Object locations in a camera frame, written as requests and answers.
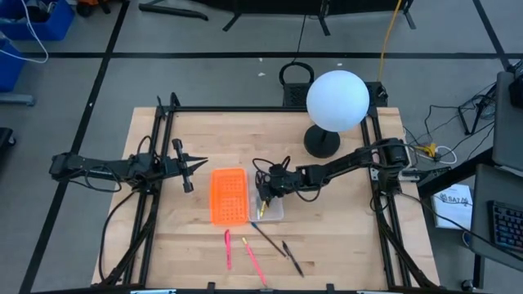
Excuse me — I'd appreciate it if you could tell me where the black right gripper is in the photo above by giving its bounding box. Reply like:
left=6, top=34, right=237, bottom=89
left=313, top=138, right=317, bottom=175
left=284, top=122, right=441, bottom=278
left=255, top=163, right=304, bottom=207

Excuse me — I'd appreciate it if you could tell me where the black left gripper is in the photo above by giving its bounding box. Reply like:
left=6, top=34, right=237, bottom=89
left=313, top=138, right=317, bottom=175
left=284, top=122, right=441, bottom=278
left=157, top=138, right=209, bottom=194

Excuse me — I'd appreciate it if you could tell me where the clear plastic supply box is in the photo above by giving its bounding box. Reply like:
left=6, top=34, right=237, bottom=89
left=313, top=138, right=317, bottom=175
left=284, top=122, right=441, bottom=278
left=247, top=179, right=285, bottom=223

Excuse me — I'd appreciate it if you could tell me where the orange perforated box lid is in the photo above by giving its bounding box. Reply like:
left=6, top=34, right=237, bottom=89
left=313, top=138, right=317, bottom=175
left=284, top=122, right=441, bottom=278
left=209, top=167, right=250, bottom=227

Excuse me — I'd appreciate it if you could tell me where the brown pencil with blue cap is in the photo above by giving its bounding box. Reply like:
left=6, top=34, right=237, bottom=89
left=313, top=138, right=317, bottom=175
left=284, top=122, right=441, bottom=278
left=249, top=221, right=288, bottom=258

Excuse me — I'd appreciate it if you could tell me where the pink pencil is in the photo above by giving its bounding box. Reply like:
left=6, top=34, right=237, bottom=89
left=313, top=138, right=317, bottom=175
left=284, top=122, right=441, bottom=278
left=240, top=236, right=270, bottom=288

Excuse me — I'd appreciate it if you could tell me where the pink highlighter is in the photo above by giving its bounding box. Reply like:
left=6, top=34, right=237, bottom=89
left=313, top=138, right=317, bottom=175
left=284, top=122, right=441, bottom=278
left=223, top=229, right=233, bottom=271

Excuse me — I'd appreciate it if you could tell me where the black pen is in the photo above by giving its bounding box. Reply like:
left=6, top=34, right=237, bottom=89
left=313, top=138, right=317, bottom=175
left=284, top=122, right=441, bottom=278
left=281, top=239, right=306, bottom=279

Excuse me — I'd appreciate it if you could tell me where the black mesh box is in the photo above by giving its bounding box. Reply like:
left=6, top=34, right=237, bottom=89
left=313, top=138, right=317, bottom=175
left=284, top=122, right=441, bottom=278
left=281, top=81, right=314, bottom=108

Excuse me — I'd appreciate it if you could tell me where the small black box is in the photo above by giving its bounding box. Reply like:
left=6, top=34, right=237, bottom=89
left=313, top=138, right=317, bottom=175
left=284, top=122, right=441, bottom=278
left=364, top=81, right=388, bottom=108

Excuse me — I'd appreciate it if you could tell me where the white globe lamp black base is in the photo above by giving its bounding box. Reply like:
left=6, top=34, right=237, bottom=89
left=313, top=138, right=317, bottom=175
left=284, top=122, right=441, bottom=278
left=302, top=69, right=371, bottom=159

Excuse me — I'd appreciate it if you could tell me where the yellow plug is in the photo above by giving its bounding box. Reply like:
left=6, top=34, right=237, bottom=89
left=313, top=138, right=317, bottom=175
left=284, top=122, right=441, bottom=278
left=410, top=142, right=437, bottom=158

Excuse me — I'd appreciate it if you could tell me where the black partition screen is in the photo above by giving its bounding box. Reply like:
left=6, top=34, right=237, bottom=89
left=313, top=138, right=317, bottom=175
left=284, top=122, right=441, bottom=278
left=137, top=0, right=418, bottom=38

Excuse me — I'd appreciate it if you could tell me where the white booklet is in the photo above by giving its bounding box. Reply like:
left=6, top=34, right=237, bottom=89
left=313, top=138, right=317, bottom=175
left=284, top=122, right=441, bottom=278
left=431, top=183, right=474, bottom=231

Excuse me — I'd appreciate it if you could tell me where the grey metal foot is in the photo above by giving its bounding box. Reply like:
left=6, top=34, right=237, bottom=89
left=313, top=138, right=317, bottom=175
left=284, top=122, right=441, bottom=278
left=0, top=93, right=37, bottom=107

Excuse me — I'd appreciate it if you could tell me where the black chair base foot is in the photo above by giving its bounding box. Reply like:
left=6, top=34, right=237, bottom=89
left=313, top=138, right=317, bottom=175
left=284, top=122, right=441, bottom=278
left=0, top=127, right=17, bottom=149

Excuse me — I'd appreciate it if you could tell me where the blue plastic bin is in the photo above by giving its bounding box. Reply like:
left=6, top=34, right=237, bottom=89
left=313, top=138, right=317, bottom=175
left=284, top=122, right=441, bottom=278
left=0, top=38, right=28, bottom=93
left=0, top=0, right=76, bottom=42

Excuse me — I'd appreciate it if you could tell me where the black desk leg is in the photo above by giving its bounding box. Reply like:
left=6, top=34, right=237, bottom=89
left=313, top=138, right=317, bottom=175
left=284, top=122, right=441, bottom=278
left=416, top=147, right=496, bottom=200

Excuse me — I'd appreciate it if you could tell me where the black floor stand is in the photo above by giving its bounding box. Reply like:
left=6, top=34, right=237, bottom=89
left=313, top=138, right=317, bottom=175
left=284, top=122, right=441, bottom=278
left=457, top=92, right=498, bottom=136

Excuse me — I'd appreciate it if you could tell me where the dark grey desk top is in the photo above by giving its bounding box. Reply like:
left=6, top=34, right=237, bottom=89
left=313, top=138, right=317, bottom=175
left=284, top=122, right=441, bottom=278
left=468, top=163, right=523, bottom=262

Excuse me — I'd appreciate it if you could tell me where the black keyboard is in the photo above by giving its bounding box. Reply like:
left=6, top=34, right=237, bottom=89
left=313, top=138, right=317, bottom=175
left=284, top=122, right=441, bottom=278
left=487, top=199, right=523, bottom=253

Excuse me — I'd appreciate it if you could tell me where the grey desk panel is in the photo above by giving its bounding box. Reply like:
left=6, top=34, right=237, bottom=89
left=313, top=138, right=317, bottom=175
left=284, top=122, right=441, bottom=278
left=491, top=71, right=523, bottom=177

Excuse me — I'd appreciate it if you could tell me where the black device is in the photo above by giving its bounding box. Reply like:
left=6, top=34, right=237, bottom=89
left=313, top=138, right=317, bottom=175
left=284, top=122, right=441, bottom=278
left=508, top=60, right=523, bottom=109

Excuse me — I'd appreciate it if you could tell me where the black aluminium table frame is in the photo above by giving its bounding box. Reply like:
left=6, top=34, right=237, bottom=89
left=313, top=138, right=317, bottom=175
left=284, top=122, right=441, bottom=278
left=92, top=91, right=440, bottom=294

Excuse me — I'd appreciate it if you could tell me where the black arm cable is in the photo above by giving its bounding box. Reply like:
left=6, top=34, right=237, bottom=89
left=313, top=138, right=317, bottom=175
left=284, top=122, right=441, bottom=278
left=97, top=187, right=142, bottom=283

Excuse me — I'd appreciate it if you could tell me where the black coiled cable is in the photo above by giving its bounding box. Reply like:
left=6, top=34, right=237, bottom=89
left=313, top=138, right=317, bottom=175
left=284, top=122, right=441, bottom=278
left=279, top=14, right=315, bottom=87

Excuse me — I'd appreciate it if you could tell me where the white cable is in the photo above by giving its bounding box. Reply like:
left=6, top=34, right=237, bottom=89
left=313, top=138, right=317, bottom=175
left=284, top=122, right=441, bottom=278
left=0, top=0, right=49, bottom=65

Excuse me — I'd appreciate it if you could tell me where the yellow cable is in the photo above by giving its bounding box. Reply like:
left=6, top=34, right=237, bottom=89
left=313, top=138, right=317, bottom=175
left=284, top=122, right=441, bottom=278
left=376, top=0, right=404, bottom=82

